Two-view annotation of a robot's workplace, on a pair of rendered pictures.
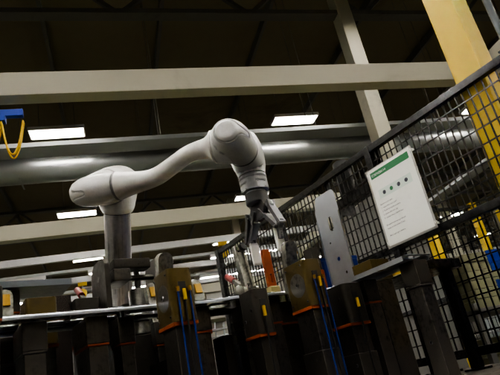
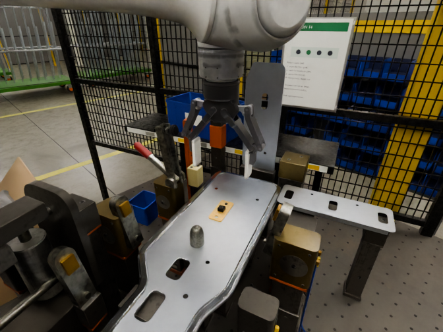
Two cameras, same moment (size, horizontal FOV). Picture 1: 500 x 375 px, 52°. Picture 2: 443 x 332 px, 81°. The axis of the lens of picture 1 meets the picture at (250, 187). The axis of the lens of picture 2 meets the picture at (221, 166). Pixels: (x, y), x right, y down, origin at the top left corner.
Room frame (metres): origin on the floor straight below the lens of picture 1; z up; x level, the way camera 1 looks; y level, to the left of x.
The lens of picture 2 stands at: (1.03, 0.24, 1.44)
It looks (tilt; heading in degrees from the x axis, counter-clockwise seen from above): 29 degrees down; 331
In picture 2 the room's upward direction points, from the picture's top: straight up
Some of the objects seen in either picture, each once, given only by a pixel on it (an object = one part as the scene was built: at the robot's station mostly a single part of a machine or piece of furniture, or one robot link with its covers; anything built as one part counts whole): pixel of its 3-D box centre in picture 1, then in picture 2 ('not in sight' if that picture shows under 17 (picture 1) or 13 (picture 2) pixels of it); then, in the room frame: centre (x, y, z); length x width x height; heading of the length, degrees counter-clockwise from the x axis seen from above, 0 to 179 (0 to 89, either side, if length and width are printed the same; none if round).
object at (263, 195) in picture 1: (258, 206); (221, 101); (1.50, -0.01, 1.29); 0.08 x 0.07 x 0.09; 36
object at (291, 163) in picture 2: (386, 321); (288, 203); (1.56, -0.31, 0.88); 0.08 x 0.08 x 0.36; 36
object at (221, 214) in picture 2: not in sight; (221, 209); (1.50, -0.01, 1.01); 0.08 x 0.04 x 0.01; 126
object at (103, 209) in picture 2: not in sight; (122, 262); (1.57, 0.25, 0.88); 0.11 x 0.07 x 0.37; 36
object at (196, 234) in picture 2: (239, 296); (196, 237); (1.43, 0.09, 1.02); 0.03 x 0.03 x 0.07
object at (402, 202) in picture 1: (400, 198); (312, 66); (1.74, -0.52, 1.30); 0.23 x 0.02 x 0.31; 36
